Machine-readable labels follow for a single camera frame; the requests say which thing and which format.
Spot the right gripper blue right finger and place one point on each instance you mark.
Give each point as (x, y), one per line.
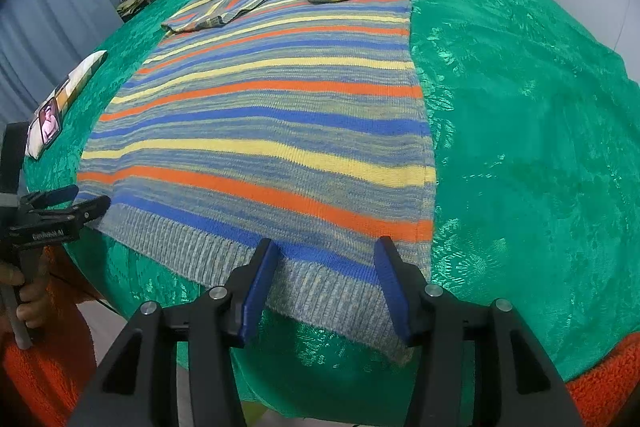
(429, 318)

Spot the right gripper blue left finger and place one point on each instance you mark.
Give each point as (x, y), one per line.
(226, 317)

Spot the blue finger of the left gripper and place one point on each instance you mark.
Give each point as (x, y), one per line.
(46, 199)
(86, 211)

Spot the striped knit sweater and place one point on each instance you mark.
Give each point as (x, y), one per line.
(300, 121)

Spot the person left hand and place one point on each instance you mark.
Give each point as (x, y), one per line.
(34, 309)

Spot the black smartphone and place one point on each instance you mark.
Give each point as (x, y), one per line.
(49, 118)

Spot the patterned cream pillow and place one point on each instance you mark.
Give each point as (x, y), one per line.
(66, 94)

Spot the orange fuzzy blanket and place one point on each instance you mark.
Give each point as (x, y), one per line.
(41, 386)

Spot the grey window curtain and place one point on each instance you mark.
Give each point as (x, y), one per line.
(42, 41)

